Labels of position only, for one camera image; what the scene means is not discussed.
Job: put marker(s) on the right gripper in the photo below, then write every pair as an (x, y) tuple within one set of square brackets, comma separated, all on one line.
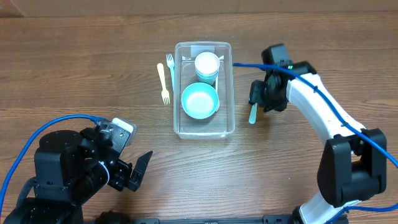
[(254, 98)]

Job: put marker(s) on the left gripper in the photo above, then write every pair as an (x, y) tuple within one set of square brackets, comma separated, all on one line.
[(121, 178)]

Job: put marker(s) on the green plastic fork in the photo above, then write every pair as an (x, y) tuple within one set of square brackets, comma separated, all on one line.
[(253, 114)]

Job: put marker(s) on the green plastic cup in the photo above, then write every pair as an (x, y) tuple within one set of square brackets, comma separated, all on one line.
[(209, 79)]

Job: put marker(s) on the pale green bowl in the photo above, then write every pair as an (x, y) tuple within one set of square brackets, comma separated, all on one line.
[(199, 100)]

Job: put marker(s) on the yellow plastic fork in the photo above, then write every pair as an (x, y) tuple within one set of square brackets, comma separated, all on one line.
[(164, 93)]

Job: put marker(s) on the pink plastic cup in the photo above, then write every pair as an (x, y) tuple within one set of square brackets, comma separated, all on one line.
[(207, 62)]

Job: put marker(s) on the blue plastic fork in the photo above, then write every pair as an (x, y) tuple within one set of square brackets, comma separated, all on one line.
[(171, 64)]

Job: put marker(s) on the white plastic spoon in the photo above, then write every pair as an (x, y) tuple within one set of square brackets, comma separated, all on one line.
[(216, 89)]

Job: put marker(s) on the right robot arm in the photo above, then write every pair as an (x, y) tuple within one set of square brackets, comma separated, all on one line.
[(353, 167)]

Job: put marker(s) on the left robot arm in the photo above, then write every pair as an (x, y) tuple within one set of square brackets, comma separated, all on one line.
[(70, 167)]

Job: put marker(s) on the clear plastic container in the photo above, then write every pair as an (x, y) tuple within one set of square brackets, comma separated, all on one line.
[(222, 122)]

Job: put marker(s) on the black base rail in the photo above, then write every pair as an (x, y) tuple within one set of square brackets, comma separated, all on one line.
[(122, 218)]

